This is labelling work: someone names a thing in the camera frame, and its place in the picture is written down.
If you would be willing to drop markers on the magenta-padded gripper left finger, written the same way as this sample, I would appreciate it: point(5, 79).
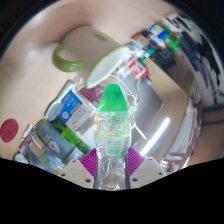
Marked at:
point(76, 170)

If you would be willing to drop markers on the green plastic bottle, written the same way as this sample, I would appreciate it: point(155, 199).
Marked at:
point(172, 41)

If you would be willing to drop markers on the white bottle with red label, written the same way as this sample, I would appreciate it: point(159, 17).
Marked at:
point(138, 68)

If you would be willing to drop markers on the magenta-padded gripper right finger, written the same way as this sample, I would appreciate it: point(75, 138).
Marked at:
point(147, 170)

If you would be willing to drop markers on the dark hanging clothing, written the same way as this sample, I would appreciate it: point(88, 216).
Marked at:
point(206, 56)

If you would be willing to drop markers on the magenta packet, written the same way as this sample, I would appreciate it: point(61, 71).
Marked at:
point(91, 95)

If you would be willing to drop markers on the flat round red coaster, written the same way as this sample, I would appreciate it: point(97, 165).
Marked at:
point(9, 130)

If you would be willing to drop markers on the blue and white carton box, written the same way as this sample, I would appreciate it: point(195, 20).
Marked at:
point(75, 111)

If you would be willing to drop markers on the clear bottle with green cap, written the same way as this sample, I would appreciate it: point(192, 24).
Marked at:
point(112, 133)

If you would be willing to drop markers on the under-shelf light bar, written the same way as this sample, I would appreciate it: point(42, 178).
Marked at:
point(156, 135)

